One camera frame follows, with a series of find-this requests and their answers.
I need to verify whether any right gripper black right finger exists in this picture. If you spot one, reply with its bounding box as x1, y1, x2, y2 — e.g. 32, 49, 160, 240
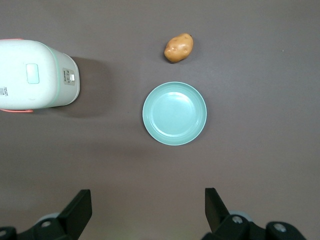
201, 187, 255, 240

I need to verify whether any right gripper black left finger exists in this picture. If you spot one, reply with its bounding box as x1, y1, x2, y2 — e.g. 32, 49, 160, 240
27, 189, 93, 240

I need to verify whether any beige lunch box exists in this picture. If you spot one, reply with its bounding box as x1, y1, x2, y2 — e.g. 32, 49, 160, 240
0, 38, 81, 114

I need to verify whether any brown table cloth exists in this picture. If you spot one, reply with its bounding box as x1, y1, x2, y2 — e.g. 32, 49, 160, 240
0, 0, 320, 240

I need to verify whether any mint green round plate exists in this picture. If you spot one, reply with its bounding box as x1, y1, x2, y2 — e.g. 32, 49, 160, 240
142, 81, 208, 146

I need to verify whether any orange bread roll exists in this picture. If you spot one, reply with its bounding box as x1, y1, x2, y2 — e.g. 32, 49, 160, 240
163, 33, 194, 64

